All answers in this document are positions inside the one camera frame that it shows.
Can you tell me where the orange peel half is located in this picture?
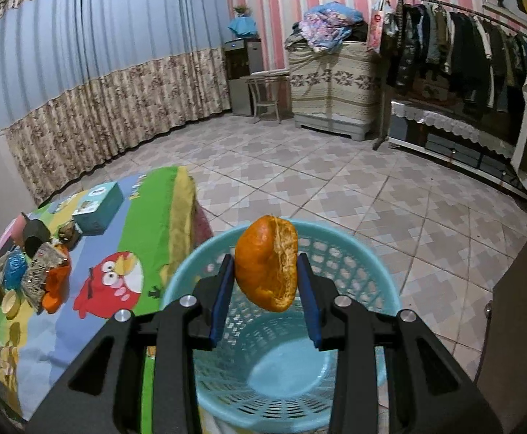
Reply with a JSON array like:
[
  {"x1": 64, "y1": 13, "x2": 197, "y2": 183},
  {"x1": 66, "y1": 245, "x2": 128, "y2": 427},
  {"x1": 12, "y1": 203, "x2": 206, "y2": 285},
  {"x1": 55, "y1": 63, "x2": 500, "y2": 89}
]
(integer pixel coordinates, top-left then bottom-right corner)
[{"x1": 235, "y1": 214, "x2": 299, "y2": 312}]

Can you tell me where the orange snack wrapper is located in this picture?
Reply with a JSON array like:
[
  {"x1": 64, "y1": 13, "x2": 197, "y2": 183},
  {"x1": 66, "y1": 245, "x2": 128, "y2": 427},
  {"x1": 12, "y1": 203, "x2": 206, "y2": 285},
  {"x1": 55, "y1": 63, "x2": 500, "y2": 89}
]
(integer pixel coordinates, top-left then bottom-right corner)
[{"x1": 42, "y1": 244, "x2": 72, "y2": 314}]

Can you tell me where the cartoon bird play mat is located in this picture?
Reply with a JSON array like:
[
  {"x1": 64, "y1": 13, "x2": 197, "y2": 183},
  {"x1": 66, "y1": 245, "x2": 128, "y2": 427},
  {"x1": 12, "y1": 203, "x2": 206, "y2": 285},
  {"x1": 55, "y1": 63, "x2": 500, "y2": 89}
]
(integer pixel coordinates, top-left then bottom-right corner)
[{"x1": 0, "y1": 167, "x2": 212, "y2": 426}]

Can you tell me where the cream plastic lid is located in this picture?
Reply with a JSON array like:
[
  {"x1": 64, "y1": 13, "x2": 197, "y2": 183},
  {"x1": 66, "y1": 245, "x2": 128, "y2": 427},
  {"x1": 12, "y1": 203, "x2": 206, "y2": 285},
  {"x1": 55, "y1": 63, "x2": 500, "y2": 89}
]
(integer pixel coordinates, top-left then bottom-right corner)
[{"x1": 0, "y1": 289, "x2": 21, "y2": 320}]

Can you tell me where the patterned snack bag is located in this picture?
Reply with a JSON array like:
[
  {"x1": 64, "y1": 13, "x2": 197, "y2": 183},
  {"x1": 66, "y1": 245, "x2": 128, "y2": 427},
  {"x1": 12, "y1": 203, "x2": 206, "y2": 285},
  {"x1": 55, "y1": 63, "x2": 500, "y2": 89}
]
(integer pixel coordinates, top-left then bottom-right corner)
[{"x1": 21, "y1": 242, "x2": 69, "y2": 314}]

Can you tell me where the blue plastic bag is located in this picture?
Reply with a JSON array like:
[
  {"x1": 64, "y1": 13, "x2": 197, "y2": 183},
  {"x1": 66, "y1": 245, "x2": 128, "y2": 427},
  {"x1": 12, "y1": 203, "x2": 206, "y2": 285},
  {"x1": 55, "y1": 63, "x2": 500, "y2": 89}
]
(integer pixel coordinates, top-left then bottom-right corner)
[{"x1": 3, "y1": 247, "x2": 28, "y2": 290}]

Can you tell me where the teal plastic laundry basket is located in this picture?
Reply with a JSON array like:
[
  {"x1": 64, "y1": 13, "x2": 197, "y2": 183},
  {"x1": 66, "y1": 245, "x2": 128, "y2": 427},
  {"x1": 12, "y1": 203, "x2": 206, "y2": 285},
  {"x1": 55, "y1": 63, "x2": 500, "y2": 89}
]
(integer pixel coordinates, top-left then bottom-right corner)
[{"x1": 163, "y1": 216, "x2": 400, "y2": 433}]

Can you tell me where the brown crumpled paper ball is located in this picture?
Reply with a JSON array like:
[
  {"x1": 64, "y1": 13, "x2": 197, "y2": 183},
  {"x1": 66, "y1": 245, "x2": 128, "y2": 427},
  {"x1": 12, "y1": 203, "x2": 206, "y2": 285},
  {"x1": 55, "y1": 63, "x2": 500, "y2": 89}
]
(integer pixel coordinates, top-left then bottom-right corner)
[{"x1": 58, "y1": 220, "x2": 81, "y2": 250}]

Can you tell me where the black ribbed cup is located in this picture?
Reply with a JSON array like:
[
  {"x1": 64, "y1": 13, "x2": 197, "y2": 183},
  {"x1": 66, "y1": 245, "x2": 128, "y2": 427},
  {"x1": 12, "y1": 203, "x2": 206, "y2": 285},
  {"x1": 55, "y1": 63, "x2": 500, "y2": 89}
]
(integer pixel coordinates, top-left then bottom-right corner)
[{"x1": 22, "y1": 218, "x2": 51, "y2": 259}]

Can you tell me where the black glasses case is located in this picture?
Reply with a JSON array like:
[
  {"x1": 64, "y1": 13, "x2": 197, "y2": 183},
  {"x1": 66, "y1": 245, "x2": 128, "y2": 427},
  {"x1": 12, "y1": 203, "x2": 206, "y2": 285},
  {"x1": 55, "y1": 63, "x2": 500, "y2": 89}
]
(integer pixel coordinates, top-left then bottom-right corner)
[{"x1": 0, "y1": 236, "x2": 15, "y2": 259}]

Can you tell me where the light blue tissue box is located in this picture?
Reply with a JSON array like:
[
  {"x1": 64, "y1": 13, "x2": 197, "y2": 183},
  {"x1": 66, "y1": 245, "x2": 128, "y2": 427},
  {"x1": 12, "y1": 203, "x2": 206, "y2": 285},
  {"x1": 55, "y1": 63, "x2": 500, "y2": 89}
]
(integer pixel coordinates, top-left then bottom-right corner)
[{"x1": 72, "y1": 181, "x2": 124, "y2": 235}]

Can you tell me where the pink pig mug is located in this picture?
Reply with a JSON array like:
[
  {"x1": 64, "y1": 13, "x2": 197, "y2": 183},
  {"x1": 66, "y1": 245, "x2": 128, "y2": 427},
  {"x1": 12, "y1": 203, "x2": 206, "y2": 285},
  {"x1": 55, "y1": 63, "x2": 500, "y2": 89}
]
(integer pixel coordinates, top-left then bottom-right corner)
[{"x1": 10, "y1": 213, "x2": 29, "y2": 249}]

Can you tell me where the low tv stand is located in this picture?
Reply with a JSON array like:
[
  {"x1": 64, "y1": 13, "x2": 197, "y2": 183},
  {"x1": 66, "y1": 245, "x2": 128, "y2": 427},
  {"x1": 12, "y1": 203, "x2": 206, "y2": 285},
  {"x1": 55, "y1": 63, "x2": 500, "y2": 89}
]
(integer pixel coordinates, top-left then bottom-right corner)
[{"x1": 388, "y1": 101, "x2": 527, "y2": 199}]

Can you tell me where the blanket covered chest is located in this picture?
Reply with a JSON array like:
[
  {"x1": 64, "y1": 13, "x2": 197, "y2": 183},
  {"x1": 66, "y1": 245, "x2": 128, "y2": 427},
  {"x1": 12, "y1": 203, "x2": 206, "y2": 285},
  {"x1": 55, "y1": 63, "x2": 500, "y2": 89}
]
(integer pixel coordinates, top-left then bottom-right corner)
[{"x1": 288, "y1": 41, "x2": 381, "y2": 141}]

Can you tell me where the blue floral curtain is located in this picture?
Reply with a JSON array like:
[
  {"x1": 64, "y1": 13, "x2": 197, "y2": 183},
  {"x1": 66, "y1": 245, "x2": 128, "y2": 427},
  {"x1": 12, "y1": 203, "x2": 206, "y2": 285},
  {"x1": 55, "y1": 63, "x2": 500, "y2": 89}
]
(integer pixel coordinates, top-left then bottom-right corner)
[{"x1": 0, "y1": 0, "x2": 230, "y2": 202}]

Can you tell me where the clothes rack with garments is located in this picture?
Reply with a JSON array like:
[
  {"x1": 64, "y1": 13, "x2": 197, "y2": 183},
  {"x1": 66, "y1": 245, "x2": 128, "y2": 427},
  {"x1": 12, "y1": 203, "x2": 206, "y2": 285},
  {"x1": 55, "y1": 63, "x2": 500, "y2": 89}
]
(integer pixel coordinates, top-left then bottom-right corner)
[{"x1": 368, "y1": 0, "x2": 527, "y2": 148}]

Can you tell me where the small metal table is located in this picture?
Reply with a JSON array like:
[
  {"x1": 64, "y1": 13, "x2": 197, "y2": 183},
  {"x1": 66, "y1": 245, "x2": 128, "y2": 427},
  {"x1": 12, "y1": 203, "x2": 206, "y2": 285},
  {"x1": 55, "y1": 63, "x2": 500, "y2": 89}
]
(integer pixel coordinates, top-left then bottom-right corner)
[{"x1": 245, "y1": 69, "x2": 289, "y2": 124}]

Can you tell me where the water dispenser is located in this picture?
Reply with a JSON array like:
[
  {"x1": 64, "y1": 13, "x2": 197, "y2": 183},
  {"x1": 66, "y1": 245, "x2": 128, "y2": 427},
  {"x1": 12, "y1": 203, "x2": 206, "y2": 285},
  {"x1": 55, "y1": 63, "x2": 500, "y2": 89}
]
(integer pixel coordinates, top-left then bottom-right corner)
[{"x1": 223, "y1": 38, "x2": 264, "y2": 116}]

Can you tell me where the pile of clothes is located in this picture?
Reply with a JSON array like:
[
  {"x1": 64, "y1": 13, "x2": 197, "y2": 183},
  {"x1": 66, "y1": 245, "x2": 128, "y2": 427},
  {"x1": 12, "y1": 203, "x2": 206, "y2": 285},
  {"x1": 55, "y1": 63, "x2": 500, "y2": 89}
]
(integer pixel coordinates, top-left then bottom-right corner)
[{"x1": 284, "y1": 2, "x2": 368, "y2": 54}]

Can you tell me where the blue covered water bottle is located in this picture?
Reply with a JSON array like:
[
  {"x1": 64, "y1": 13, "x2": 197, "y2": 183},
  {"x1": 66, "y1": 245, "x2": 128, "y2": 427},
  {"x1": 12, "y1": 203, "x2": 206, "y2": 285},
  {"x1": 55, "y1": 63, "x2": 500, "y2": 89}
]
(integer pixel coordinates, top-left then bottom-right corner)
[{"x1": 228, "y1": 5, "x2": 258, "y2": 39}]

